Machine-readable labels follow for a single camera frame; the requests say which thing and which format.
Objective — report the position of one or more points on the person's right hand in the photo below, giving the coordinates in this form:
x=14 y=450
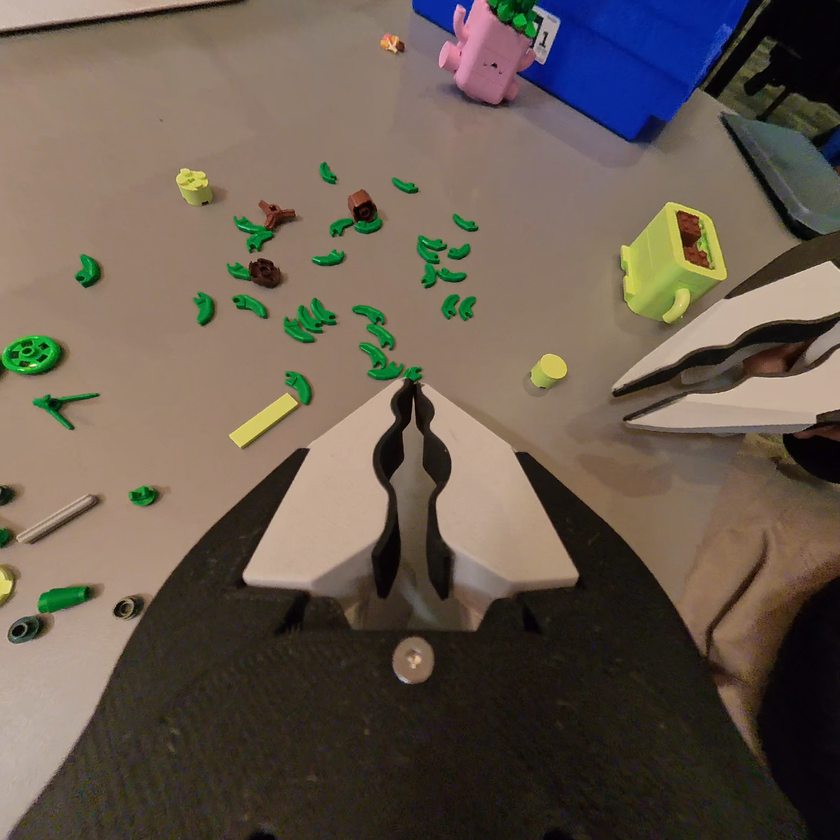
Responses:
x=781 y=358

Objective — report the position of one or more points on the brown round piece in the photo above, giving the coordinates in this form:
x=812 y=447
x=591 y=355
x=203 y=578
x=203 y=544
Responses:
x=264 y=272

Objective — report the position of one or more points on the brown block on green leaves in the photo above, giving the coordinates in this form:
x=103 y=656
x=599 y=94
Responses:
x=361 y=205

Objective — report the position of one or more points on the yellow flat bar tile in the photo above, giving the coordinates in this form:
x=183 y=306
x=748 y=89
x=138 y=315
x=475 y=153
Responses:
x=262 y=421

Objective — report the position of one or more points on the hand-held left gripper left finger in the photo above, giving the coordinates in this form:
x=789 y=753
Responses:
x=321 y=525

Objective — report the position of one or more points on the yellow round tile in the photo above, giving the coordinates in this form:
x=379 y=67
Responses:
x=552 y=364

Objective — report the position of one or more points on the scattered green leaf pieces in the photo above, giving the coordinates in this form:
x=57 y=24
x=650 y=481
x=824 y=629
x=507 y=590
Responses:
x=298 y=330

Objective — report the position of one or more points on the small orange yellow piece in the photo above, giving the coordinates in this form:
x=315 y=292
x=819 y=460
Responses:
x=392 y=43

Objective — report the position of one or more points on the brown branch piece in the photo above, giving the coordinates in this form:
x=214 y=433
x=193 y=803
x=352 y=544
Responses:
x=275 y=213

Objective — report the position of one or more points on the pile of small mixed pieces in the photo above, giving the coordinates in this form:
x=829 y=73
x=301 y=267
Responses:
x=62 y=598

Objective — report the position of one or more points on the pink brick flowerpot model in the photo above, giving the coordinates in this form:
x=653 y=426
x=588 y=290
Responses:
x=489 y=59

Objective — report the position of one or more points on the person's beige trousers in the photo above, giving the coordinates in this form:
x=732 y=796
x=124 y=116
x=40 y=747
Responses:
x=735 y=558

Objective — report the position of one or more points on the blue plastic bin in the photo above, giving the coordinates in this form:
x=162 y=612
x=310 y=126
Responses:
x=623 y=59

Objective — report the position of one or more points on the lime green brick model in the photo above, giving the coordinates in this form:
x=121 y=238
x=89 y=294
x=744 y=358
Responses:
x=656 y=269

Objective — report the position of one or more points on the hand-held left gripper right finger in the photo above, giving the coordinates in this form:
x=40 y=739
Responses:
x=505 y=525

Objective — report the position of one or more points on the lime round brick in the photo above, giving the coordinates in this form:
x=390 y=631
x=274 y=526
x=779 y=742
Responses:
x=193 y=189
x=541 y=377

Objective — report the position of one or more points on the green round wheel piece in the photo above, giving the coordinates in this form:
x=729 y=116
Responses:
x=29 y=354

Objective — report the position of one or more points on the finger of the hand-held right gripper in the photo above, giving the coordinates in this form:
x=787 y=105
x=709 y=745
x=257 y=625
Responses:
x=754 y=308
x=754 y=407

